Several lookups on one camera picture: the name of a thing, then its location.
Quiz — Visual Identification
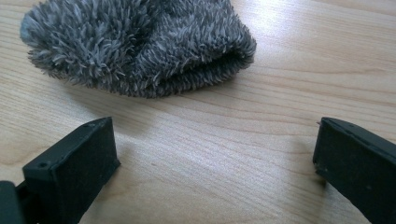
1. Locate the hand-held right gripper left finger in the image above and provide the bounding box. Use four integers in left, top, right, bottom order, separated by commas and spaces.
21, 116, 121, 224

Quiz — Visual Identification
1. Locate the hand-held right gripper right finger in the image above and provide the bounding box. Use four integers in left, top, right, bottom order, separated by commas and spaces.
312, 117, 396, 224

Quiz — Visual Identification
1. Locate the grey fluffy toy garment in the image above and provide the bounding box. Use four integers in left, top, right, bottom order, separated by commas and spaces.
19, 0, 258, 100

